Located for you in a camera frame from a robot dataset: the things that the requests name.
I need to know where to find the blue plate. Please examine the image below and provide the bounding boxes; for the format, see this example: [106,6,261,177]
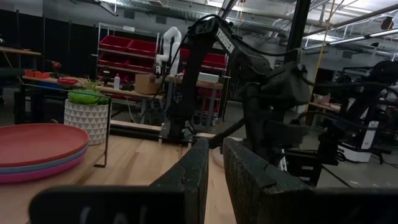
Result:
[0,144,90,175]

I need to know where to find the metal rack with red bins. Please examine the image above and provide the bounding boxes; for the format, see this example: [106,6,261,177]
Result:
[96,22,229,125]

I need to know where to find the orange blocks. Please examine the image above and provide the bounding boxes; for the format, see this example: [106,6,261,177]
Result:
[24,69,51,79]

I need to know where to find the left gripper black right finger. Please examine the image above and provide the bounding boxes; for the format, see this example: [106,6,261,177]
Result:
[222,137,398,224]

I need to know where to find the green plant in white pot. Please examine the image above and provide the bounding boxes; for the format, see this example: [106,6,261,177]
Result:
[63,77,110,146]

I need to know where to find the white machine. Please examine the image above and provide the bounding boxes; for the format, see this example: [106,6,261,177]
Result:
[338,120,381,164]

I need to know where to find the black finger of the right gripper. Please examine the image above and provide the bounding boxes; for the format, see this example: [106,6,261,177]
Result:
[207,118,250,150]

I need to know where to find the black vertical post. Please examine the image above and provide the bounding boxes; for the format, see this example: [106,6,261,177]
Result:
[284,0,312,68]

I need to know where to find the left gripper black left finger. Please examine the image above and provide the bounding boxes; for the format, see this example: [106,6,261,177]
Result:
[29,138,210,224]

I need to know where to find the black metal frame shelf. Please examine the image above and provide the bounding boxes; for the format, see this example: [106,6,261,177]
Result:
[18,82,113,169]

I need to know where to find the orange plate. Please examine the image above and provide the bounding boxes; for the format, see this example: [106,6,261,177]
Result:
[0,123,90,168]

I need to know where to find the wooden workbench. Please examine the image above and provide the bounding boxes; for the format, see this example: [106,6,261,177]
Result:
[22,74,224,125]

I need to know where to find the pink plate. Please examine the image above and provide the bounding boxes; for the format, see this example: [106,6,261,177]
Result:
[0,151,88,184]

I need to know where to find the white box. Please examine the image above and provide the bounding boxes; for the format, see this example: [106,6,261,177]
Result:
[197,72,220,84]

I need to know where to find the cardboard box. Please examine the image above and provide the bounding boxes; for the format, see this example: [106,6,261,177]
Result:
[134,73,160,95]

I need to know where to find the red disc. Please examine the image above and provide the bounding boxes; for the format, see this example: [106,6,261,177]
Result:
[57,77,79,86]

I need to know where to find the yellow rope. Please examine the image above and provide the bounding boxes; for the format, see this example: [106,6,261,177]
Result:
[306,0,337,110]

